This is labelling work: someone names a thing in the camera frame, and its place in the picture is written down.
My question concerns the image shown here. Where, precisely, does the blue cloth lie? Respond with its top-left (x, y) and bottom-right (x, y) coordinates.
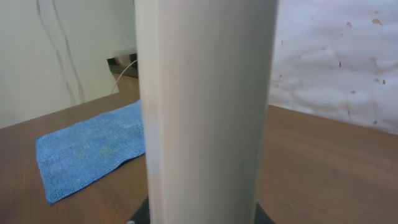
top-left (35, 99), bottom-right (146, 205)

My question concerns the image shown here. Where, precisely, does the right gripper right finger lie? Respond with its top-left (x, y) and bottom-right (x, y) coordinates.
top-left (254, 202), bottom-right (276, 224)

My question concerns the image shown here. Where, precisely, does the white pipette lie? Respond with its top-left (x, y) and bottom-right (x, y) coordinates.
top-left (133, 0), bottom-right (279, 224)

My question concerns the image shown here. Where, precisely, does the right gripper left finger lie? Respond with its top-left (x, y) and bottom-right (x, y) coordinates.
top-left (129, 195), bottom-right (150, 224)

